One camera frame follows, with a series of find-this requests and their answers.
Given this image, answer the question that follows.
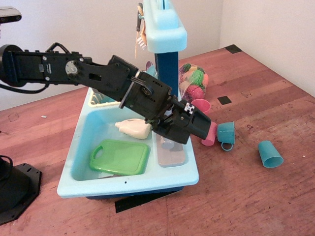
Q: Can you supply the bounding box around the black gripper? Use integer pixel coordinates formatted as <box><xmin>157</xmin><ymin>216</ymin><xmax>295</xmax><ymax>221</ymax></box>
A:
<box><xmin>120</xmin><ymin>72</ymin><xmax>211</xmax><ymax>144</ymax></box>

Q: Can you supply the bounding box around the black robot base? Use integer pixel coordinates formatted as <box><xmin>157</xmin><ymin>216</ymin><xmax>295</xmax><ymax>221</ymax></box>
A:
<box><xmin>0</xmin><ymin>155</ymin><xmax>42</xmax><ymax>225</ymax></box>

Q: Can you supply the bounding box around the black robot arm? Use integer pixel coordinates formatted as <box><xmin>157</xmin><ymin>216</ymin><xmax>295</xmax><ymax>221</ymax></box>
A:
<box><xmin>0</xmin><ymin>45</ymin><xmax>211</xmax><ymax>144</ymax></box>

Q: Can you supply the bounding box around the pink toy tumbler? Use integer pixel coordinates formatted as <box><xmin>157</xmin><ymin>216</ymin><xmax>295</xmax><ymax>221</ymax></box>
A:
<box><xmin>201</xmin><ymin>122</ymin><xmax>218</xmax><ymax>147</ymax></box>

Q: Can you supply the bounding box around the grey toy faucet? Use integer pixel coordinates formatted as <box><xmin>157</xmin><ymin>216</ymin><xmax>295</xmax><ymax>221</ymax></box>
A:
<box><xmin>156</xmin><ymin>135</ymin><xmax>186</xmax><ymax>168</ymax></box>

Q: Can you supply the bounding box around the black tape square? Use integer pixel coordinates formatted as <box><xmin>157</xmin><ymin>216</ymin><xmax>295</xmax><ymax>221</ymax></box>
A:
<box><xmin>217</xmin><ymin>96</ymin><xmax>232</xmax><ymax>105</ymax></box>

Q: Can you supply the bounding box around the net bag of toy food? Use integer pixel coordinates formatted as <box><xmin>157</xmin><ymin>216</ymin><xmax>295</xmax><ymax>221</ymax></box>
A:
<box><xmin>179</xmin><ymin>63</ymin><xmax>209</xmax><ymax>102</ymax></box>

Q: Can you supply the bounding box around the cream toy detergent bottle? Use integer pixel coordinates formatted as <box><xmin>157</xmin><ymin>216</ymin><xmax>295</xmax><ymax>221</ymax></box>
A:
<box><xmin>115</xmin><ymin>118</ymin><xmax>151</xmax><ymax>140</ymax></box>

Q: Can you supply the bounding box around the teal toy plate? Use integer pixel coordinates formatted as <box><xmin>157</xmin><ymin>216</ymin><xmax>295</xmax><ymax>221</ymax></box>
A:
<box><xmin>145</xmin><ymin>65</ymin><xmax>158</xmax><ymax>79</ymax></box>

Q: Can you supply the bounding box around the green plastic cutting board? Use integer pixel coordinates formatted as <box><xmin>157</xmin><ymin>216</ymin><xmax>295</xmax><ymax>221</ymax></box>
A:
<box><xmin>89</xmin><ymin>139</ymin><xmax>150</xmax><ymax>176</ymax></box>

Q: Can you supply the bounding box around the purple toy spoon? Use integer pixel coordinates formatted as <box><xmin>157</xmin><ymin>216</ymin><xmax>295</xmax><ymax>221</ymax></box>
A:
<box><xmin>146</xmin><ymin>61</ymin><xmax>153</xmax><ymax>70</ymax></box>

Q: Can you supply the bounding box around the light blue toy sink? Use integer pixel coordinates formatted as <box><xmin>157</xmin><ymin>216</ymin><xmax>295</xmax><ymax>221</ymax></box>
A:
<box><xmin>57</xmin><ymin>0</ymin><xmax>199</xmax><ymax>199</ymax></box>

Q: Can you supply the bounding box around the teal toy tumbler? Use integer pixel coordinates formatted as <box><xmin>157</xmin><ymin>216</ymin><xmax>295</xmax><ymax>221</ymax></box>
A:
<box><xmin>258</xmin><ymin>140</ymin><xmax>284</xmax><ymax>168</ymax></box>

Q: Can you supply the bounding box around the black tape corner piece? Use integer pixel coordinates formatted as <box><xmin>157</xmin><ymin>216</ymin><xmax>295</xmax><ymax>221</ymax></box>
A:
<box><xmin>225</xmin><ymin>44</ymin><xmax>242</xmax><ymax>54</ymax></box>

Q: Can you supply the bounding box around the cream toy dish brush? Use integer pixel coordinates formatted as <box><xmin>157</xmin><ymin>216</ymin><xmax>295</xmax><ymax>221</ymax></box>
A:
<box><xmin>134</xmin><ymin>3</ymin><xmax>147</xmax><ymax>58</ymax></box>

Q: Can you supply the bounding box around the pink toy cup with handle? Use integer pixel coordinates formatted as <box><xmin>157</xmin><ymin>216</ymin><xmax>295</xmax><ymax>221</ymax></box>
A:
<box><xmin>192</xmin><ymin>99</ymin><xmax>211</xmax><ymax>115</ymax></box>

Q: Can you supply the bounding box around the teal toy cup with handle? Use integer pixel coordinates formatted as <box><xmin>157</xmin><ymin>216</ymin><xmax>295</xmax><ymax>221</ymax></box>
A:
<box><xmin>217</xmin><ymin>121</ymin><xmax>235</xmax><ymax>151</ymax></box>

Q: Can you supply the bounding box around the grey camera on stand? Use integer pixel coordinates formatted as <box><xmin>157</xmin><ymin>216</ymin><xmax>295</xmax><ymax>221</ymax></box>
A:
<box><xmin>0</xmin><ymin>6</ymin><xmax>22</xmax><ymax>24</ymax></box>

